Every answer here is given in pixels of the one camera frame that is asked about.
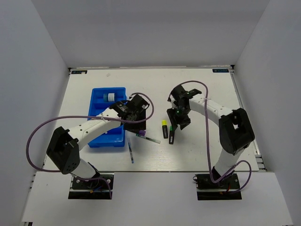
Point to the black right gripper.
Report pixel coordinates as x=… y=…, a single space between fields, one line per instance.
x=175 y=120

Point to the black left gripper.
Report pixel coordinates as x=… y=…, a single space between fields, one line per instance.
x=138 y=126

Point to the purple cap black marker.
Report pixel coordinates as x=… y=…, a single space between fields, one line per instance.
x=140 y=132

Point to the green cap highlighter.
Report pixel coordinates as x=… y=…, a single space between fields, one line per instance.
x=171 y=137

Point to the blue gel jar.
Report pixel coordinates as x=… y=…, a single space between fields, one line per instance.
x=109 y=97

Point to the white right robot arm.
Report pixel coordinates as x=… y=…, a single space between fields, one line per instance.
x=235 y=130

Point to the yellow cap highlighter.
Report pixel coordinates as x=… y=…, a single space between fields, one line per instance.
x=164 y=129

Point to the blue white pen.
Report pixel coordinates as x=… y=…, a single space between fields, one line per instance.
x=130 y=150

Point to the right corner label sticker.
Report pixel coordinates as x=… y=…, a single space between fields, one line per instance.
x=219 y=70

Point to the corner label sticker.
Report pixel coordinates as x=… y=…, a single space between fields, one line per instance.
x=219 y=70
x=79 y=72

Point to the left corner label sticker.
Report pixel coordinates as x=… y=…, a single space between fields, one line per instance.
x=79 y=72

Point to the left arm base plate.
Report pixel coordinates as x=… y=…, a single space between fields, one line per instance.
x=92 y=190

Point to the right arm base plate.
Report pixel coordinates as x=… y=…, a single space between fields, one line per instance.
x=221 y=191

